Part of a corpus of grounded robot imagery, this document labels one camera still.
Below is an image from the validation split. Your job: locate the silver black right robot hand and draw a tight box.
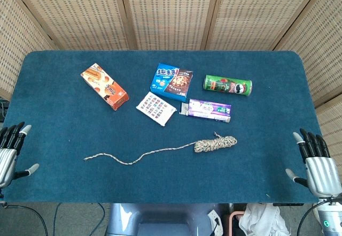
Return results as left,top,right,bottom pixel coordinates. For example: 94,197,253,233
285,128,341,198

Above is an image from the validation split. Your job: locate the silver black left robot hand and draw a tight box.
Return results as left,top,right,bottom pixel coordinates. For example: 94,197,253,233
0,121,40,189

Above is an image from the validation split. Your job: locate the beige braided rope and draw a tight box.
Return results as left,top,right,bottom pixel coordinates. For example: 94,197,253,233
83,131,238,165

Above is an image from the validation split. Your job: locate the black device beside table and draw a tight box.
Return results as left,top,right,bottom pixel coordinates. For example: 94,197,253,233
0,101,10,121

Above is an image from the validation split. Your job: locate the white crumpled cloth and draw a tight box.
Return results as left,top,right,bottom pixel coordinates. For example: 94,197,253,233
238,203,291,236

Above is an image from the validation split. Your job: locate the pink stool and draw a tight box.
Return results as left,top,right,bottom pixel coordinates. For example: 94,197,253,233
229,210,245,236

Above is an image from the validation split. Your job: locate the white power strip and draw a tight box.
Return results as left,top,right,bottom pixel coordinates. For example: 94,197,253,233
207,209,224,236

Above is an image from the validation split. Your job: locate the orange biscuit box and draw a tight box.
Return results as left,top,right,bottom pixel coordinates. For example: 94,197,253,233
80,63,130,111

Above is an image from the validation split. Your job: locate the green Pringles can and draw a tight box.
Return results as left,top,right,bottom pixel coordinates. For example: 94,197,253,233
203,74,253,97

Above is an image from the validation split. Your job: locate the purple toothpaste box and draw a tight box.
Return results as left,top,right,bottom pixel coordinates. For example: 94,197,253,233
188,98,232,124

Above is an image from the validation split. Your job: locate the white packet with coloured squares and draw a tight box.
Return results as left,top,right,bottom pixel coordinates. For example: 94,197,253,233
136,91,177,127

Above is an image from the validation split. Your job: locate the blue-grey robot torso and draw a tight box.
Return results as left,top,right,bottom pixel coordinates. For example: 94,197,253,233
106,203,224,236

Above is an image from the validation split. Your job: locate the blue brown cookie box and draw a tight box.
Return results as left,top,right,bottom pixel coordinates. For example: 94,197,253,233
150,63,194,103

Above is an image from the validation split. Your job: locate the bamboo folding screen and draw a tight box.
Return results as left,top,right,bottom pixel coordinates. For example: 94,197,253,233
0,0,342,191

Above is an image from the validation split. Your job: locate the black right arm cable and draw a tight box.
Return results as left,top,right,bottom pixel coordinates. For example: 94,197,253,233
298,201,325,236

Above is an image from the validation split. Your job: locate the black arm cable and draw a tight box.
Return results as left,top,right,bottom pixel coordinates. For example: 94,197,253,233
0,203,49,236
298,201,325,236

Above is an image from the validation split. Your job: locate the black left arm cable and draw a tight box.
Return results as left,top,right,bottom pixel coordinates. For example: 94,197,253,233
0,203,49,236

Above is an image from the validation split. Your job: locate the black floor cable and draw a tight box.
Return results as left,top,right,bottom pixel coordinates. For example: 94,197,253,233
52,203,65,236

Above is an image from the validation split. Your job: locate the blue floor cable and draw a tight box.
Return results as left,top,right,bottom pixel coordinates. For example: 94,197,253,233
96,203,106,229

